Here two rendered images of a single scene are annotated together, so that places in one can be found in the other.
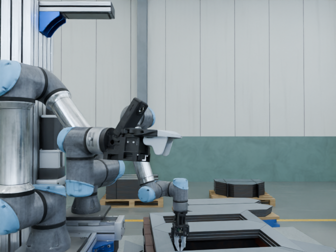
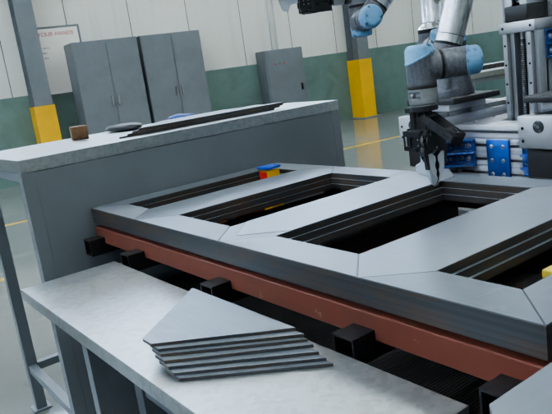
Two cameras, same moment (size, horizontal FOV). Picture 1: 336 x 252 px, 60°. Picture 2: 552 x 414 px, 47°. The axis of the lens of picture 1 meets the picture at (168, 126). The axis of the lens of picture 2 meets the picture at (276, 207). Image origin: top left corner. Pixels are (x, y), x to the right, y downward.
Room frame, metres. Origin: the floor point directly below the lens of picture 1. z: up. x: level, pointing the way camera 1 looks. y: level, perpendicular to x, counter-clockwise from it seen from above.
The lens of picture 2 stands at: (2.71, -1.23, 1.22)
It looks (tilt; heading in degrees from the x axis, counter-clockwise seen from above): 12 degrees down; 151
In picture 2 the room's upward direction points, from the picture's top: 8 degrees counter-clockwise
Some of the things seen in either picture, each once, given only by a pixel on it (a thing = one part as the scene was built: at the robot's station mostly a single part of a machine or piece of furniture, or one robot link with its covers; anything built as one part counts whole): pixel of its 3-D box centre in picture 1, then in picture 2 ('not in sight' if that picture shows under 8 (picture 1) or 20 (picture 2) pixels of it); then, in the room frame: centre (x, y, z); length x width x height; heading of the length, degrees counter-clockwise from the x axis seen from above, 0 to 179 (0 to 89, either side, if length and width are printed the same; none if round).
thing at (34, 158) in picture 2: not in sight; (165, 131); (0.28, -0.34, 1.03); 1.30 x 0.60 x 0.04; 96
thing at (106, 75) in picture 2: not in sight; (112, 105); (-7.25, 1.61, 0.98); 1.00 x 0.48 x 1.95; 90
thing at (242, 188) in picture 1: (239, 191); not in sight; (6.07, -1.50, 0.20); 1.20 x 0.80 x 0.41; 87
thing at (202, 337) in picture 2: (313, 249); (209, 338); (1.71, -0.85, 0.77); 0.45 x 0.20 x 0.04; 6
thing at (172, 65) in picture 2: not in sight; (175, 95); (-7.26, 2.66, 0.98); 1.00 x 0.48 x 1.95; 90
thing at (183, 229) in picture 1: (180, 222); (424, 128); (1.44, -0.06, 1.01); 0.09 x 0.08 x 0.12; 6
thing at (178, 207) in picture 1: (181, 205); (422, 97); (1.45, -0.06, 1.09); 0.08 x 0.08 x 0.05
